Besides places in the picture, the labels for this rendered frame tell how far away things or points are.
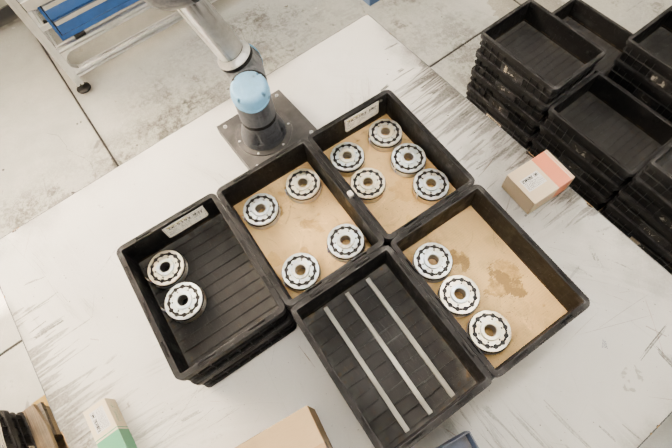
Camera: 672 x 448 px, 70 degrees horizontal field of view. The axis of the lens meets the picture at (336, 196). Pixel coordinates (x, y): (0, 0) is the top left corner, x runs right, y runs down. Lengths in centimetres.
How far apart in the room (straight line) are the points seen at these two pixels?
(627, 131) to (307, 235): 145
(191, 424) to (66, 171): 177
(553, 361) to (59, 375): 137
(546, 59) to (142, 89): 212
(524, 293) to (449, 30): 196
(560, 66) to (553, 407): 137
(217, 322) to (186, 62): 198
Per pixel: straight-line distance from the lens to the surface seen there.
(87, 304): 165
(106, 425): 148
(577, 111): 228
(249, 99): 145
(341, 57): 188
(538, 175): 157
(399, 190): 140
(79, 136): 297
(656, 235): 220
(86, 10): 291
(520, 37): 232
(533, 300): 135
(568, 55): 231
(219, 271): 137
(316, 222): 137
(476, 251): 135
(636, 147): 226
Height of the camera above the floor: 207
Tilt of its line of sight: 63 degrees down
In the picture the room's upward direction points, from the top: 9 degrees counter-clockwise
